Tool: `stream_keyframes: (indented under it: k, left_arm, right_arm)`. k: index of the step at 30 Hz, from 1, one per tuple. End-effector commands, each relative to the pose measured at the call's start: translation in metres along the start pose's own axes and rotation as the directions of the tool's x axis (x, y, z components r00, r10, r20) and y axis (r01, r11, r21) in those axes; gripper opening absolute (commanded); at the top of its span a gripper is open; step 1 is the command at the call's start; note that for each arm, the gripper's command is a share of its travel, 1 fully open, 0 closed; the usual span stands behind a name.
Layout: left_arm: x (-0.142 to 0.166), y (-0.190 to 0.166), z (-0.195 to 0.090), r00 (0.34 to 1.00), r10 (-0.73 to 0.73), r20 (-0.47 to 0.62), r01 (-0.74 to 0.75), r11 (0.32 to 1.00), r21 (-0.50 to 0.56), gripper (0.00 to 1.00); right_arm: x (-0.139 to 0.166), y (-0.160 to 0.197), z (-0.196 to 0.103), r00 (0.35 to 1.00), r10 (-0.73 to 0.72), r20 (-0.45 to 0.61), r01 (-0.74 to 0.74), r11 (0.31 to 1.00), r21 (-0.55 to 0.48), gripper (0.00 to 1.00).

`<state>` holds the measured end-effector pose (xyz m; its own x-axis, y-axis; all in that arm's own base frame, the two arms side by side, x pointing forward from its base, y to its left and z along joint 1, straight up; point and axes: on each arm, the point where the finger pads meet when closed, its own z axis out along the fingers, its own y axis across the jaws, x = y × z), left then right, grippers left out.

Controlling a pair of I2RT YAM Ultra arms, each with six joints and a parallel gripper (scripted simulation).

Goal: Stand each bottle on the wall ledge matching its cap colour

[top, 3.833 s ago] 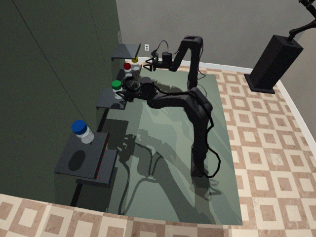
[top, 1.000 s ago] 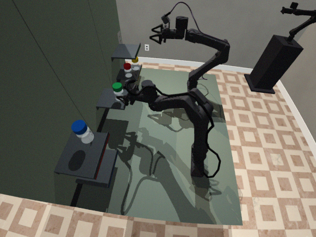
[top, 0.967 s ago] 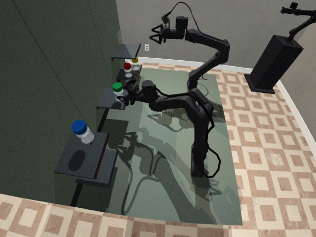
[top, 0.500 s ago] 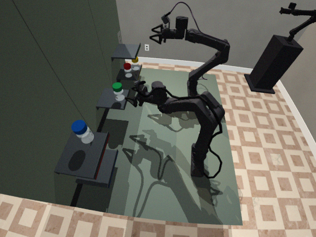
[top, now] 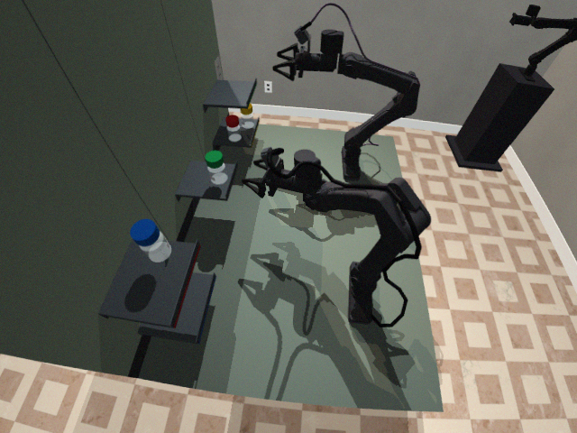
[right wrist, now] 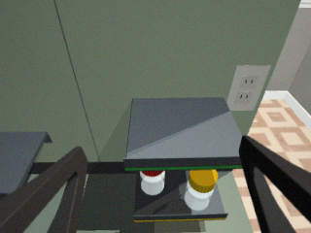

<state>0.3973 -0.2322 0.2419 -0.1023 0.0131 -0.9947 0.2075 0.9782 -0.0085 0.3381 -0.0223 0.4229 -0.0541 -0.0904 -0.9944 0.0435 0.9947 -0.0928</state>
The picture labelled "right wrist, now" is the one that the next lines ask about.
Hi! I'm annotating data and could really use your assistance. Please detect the dark grey wall shelves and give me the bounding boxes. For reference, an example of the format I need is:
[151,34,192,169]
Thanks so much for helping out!
[0,97,242,220]

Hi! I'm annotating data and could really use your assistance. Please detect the clear bottle with red cap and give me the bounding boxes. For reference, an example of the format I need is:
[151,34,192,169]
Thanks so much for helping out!
[140,171,165,195]

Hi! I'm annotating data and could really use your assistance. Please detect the clear glass bottle with yellow cap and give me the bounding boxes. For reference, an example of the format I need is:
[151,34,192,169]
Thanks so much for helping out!
[185,170,218,211]

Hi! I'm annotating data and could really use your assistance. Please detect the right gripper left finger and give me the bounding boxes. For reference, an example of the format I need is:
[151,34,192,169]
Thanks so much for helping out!
[0,147,87,233]

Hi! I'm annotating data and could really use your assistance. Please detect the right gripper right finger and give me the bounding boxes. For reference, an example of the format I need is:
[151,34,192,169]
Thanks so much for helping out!
[239,135,311,233]

